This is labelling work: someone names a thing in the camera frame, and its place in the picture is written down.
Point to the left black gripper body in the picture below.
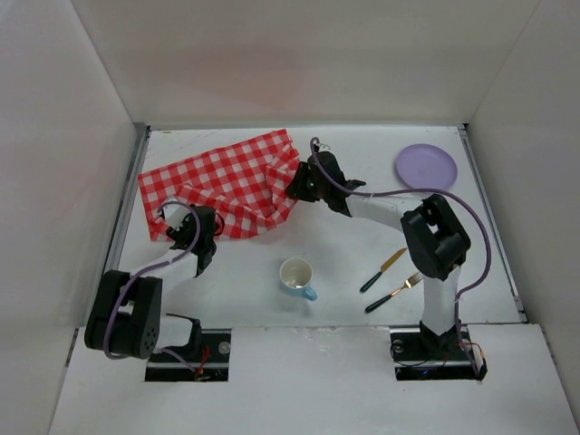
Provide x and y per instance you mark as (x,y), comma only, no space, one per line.
(177,231)

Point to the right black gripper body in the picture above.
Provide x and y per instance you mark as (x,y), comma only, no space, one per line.
(296,186)

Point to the red white checkered cloth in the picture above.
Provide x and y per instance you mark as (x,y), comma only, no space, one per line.
(244,182)

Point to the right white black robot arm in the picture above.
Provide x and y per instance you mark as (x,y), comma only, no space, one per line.
(436,241)

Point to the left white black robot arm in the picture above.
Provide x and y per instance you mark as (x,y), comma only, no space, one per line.
(125,318)

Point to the white mug blue outside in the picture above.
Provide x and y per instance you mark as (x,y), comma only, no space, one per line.
(296,276)

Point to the lilac round plate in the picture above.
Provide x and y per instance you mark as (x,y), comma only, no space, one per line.
(426,166)

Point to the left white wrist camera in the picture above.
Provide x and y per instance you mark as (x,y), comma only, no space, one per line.
(174,211)

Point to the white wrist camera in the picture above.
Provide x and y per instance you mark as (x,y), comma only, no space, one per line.
(321,147)
(174,211)

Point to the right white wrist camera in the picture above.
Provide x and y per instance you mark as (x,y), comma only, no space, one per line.
(321,147)

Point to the gold knife dark handle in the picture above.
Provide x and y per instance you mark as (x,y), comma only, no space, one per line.
(384,267)

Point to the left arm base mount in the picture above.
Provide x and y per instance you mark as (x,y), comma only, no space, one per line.
(210,363)

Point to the gold fork dark handle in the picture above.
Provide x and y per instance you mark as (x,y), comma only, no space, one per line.
(408,284)

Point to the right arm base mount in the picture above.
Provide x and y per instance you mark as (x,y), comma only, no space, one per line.
(420,357)

